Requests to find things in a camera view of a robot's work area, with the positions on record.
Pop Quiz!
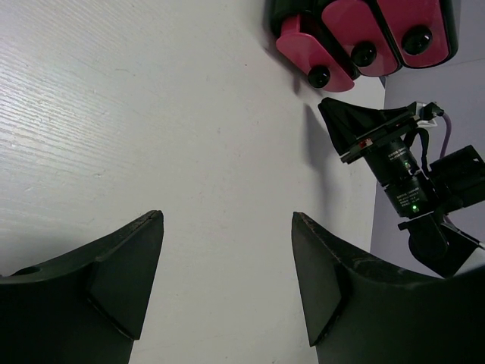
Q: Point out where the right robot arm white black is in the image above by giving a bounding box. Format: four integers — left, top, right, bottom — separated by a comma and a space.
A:
318, 98, 484, 278

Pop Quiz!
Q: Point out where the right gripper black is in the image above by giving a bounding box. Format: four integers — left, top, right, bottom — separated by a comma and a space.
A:
318, 97, 430, 218

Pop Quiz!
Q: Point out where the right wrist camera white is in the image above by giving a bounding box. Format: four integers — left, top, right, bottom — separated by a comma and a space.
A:
415, 102, 444, 129

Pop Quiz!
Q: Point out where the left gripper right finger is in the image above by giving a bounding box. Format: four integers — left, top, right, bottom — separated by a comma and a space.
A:
291, 212, 484, 363

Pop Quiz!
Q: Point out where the black drawer cabinet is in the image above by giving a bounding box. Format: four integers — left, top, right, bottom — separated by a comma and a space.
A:
270, 1, 458, 79

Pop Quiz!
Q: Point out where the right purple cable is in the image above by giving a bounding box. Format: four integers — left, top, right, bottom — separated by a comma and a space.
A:
437, 111, 455, 158

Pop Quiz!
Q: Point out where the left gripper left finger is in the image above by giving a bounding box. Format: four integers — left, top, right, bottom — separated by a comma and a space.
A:
1, 210, 164, 363

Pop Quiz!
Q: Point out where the pink drawer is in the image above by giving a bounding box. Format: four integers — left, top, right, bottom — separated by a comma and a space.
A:
377, 0, 455, 69
276, 14, 354, 93
321, 0, 401, 77

